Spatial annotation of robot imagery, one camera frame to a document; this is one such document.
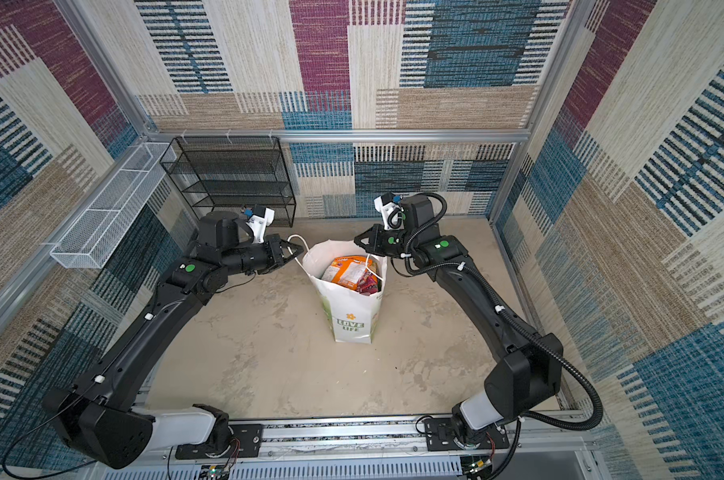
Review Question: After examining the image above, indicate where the black corrugated cable conduit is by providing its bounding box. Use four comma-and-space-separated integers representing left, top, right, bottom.
397, 191, 604, 432

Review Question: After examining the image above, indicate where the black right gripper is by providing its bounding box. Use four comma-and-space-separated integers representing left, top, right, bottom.
353, 224, 417, 257

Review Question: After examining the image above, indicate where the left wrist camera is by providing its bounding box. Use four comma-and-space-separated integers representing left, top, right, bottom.
245, 205, 275, 244

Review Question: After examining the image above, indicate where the white floral paper bag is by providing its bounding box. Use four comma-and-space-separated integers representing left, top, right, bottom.
300, 240, 388, 344

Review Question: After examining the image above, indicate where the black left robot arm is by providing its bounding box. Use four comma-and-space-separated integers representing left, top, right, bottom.
43, 207, 306, 469

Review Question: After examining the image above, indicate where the white wire mesh basket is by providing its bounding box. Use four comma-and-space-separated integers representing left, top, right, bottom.
50, 142, 169, 269

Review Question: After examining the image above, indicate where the black wire mesh shelf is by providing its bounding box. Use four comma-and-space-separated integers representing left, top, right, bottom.
159, 136, 297, 227

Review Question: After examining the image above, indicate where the orange Fox's candy bag back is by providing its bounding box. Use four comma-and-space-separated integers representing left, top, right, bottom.
356, 270, 382, 296

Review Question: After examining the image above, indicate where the orange snack bag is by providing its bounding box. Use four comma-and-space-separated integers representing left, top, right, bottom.
321, 255, 382, 293

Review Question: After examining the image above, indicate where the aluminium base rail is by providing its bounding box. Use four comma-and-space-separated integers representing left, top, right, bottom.
79, 414, 611, 479

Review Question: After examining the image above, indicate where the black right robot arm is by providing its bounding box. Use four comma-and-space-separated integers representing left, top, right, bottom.
354, 192, 563, 449

